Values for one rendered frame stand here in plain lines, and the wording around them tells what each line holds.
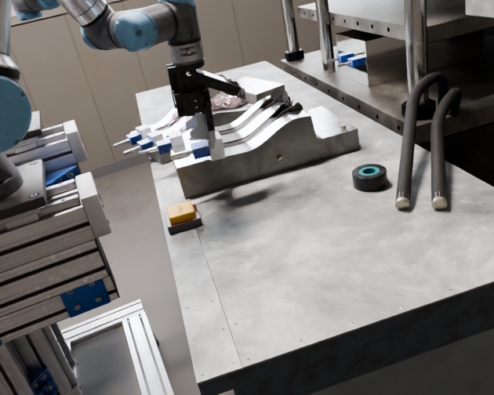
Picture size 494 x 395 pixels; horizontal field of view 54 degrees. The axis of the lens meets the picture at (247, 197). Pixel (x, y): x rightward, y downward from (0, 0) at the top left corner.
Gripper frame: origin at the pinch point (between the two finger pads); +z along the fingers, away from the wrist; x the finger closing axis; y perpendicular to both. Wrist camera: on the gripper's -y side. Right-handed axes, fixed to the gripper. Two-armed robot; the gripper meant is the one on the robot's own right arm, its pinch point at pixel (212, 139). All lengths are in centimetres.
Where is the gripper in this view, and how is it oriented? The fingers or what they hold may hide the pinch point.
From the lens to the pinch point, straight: 122.4
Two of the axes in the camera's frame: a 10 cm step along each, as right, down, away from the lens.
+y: -9.6, 2.4, -1.6
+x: 2.6, 4.6, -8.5
